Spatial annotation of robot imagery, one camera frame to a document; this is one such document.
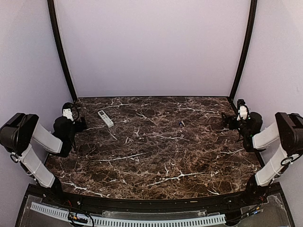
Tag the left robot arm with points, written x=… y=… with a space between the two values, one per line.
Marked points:
x=17 y=134

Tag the white slotted cable duct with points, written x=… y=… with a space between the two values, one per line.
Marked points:
x=128 y=219

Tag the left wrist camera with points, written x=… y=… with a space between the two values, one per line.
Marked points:
x=67 y=111

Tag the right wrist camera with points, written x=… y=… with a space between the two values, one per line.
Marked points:
x=243 y=110

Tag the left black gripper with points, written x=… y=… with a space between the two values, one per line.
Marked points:
x=79 y=128

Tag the right black frame post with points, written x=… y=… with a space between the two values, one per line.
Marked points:
x=245 y=49

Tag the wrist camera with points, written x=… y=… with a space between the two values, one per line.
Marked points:
x=67 y=111
x=243 y=110

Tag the black frame post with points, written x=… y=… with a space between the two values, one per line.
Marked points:
x=60 y=50
x=245 y=49

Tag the left black frame post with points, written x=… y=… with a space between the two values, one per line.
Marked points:
x=60 y=50

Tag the black front rail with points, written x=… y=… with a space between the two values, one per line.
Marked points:
x=232 y=202

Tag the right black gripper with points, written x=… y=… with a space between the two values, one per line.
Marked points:
x=226 y=121

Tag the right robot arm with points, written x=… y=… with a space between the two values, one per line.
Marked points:
x=284 y=137

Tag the white remote control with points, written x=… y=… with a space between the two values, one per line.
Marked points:
x=105 y=119

